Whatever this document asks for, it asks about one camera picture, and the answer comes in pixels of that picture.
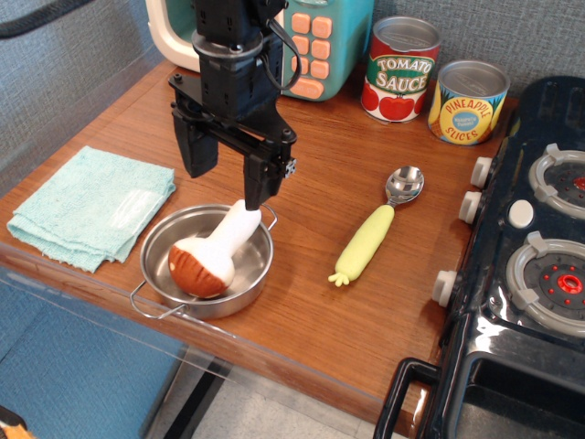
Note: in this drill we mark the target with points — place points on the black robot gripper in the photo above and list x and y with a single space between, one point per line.
233 102

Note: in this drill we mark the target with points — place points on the brown and white plush mushroom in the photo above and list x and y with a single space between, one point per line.
204 267

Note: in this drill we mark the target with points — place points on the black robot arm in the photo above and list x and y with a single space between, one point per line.
224 21

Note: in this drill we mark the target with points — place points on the stainless steel pot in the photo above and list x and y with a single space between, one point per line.
252 262

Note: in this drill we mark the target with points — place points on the teal folded cloth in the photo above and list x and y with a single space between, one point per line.
93 209

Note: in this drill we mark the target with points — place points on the toy microwave teal and cream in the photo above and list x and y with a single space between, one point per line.
331 37

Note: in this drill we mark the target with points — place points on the tomato sauce can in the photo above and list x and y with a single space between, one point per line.
402 57

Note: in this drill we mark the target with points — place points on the pineapple slices can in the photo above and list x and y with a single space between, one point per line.
468 98

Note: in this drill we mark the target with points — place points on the black toy stove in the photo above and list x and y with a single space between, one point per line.
512 347

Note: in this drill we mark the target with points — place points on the spoon with yellow handle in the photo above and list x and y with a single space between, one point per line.
402 186

